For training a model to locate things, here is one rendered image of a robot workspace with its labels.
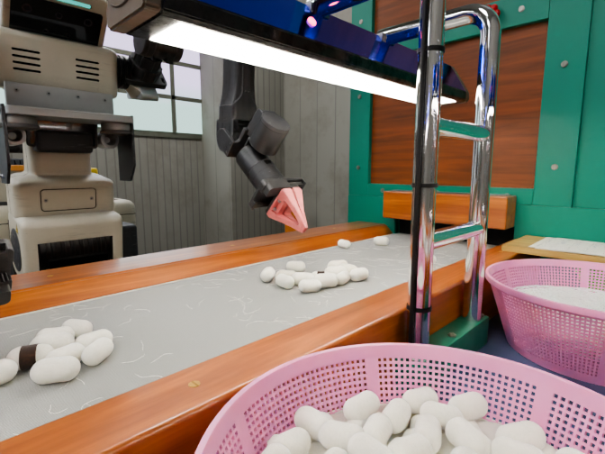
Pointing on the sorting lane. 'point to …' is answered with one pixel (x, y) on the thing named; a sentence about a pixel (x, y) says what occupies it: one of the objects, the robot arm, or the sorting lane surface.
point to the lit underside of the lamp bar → (278, 60)
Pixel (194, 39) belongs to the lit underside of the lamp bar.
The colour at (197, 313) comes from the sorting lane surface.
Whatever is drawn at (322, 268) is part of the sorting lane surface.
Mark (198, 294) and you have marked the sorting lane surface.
